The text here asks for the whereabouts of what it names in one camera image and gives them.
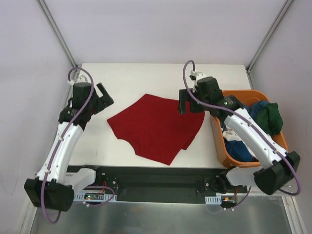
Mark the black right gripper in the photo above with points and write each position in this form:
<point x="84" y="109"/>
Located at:
<point x="185" y="96"/>

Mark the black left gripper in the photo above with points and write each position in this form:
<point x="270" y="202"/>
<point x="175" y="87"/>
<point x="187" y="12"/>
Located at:
<point x="103" y="96"/>

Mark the red t-shirt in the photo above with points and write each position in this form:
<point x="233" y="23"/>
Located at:
<point x="155" y="129"/>

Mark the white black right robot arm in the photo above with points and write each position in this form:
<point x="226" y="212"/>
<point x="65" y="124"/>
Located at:
<point x="277" y="169"/>

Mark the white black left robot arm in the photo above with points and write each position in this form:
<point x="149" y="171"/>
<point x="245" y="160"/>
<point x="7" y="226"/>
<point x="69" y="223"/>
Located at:
<point x="52" y="187"/>

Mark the white t-shirt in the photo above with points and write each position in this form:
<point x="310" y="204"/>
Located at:
<point x="228" y="133"/>

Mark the orange plastic laundry basket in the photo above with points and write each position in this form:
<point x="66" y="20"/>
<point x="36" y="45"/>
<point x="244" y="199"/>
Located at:
<point x="220" y="146"/>

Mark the blue t-shirt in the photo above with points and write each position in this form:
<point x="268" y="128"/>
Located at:
<point x="238" y="150"/>

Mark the green t-shirt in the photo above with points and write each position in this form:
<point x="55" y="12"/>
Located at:
<point x="269" y="119"/>

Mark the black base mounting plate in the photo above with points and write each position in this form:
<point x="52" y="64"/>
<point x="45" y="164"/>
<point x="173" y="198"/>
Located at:
<point x="164" y="185"/>

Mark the left white cable duct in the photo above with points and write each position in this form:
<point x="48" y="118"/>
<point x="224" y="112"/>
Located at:
<point x="94" y="197"/>

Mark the white cable duct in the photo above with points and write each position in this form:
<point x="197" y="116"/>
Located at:
<point x="213" y="200"/>
<point x="94" y="197"/>

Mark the right white cable duct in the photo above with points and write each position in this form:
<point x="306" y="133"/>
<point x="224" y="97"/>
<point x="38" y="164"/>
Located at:
<point x="213" y="200"/>

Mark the left aluminium frame post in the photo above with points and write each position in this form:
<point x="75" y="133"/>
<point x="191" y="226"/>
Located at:
<point x="56" y="31"/>

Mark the aluminium frame post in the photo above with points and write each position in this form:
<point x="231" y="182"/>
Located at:
<point x="56" y="31"/>
<point x="270" y="32"/>

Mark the aluminium front rail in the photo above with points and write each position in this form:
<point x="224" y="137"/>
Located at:
<point x="290" y="187"/>

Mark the right aluminium frame post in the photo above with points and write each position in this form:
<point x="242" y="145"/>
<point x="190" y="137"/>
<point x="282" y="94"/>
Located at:
<point x="270" y="32"/>

